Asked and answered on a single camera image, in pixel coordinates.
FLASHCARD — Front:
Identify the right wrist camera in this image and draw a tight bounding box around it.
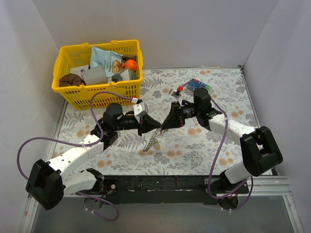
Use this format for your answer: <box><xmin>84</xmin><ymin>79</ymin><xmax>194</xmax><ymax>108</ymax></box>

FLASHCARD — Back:
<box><xmin>169</xmin><ymin>86</ymin><xmax>183</xmax><ymax>105</ymax></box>

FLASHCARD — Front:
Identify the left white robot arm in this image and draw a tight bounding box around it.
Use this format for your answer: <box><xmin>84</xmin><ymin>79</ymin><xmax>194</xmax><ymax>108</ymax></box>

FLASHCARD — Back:
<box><xmin>26</xmin><ymin>102</ymin><xmax>161</xmax><ymax>210</ymax></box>

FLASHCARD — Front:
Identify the yellow plastic basket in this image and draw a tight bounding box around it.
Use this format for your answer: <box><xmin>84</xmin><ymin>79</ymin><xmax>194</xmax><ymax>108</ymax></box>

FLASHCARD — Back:
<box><xmin>52</xmin><ymin>39</ymin><xmax>143</xmax><ymax>110</ymax></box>

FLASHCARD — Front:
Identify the metal disc with keyrings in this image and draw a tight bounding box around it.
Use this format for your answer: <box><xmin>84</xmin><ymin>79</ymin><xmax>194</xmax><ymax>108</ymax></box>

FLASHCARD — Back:
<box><xmin>143</xmin><ymin>128</ymin><xmax>161</xmax><ymax>152</ymax></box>

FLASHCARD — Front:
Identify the brown round pastry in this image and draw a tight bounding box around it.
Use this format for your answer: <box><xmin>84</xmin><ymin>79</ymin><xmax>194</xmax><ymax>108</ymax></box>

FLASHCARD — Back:
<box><xmin>59</xmin><ymin>73</ymin><xmax>83</xmax><ymax>87</ymax></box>

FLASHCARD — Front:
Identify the grey paper cup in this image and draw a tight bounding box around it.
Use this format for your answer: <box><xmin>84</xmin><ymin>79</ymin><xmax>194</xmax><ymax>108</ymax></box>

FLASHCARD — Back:
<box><xmin>81</xmin><ymin>66</ymin><xmax>108</xmax><ymax>85</ymax></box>

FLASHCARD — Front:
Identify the white box in basket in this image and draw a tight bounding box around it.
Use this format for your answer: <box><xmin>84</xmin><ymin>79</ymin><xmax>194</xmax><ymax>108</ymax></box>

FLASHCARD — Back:
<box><xmin>69</xmin><ymin>65</ymin><xmax>89</xmax><ymax>76</ymax></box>

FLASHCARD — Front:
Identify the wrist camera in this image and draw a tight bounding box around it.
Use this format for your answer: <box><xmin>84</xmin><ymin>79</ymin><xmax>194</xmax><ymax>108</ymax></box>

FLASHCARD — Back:
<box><xmin>133</xmin><ymin>102</ymin><xmax>148</xmax><ymax>122</ymax></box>
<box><xmin>169</xmin><ymin>86</ymin><xmax>183</xmax><ymax>105</ymax></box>

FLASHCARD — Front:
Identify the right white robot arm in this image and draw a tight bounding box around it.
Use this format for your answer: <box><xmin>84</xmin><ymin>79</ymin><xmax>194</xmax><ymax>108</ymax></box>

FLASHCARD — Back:
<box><xmin>161</xmin><ymin>86</ymin><xmax>283</xmax><ymax>193</ymax></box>

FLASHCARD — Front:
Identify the light blue chips bag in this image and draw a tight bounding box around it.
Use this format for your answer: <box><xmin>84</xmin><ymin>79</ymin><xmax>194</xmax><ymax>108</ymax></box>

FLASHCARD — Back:
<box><xmin>90</xmin><ymin>46</ymin><xmax>124</xmax><ymax>78</ymax></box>

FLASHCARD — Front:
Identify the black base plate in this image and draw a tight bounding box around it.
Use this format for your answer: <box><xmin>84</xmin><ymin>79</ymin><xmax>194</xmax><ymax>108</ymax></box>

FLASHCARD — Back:
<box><xmin>75</xmin><ymin>174</ymin><xmax>251</xmax><ymax>206</ymax></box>

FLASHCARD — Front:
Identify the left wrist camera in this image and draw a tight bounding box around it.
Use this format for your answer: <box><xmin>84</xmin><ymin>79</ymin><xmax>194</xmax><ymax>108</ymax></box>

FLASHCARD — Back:
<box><xmin>133</xmin><ymin>102</ymin><xmax>148</xmax><ymax>122</ymax></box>

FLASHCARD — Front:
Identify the aluminium frame rail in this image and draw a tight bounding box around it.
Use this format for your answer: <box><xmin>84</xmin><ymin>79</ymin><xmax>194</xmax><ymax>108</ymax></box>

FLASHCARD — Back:
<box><xmin>26</xmin><ymin>171</ymin><xmax>291</xmax><ymax>203</ymax></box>

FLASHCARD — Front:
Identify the orange fruit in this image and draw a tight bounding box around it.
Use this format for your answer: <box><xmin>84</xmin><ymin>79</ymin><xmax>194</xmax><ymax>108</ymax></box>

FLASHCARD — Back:
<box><xmin>124</xmin><ymin>59</ymin><xmax>138</xmax><ymax>72</ymax></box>

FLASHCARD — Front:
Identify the blue green sponge pack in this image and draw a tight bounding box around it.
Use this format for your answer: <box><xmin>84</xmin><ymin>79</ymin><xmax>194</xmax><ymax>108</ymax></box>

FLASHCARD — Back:
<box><xmin>186</xmin><ymin>79</ymin><xmax>211</xmax><ymax>96</ymax></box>

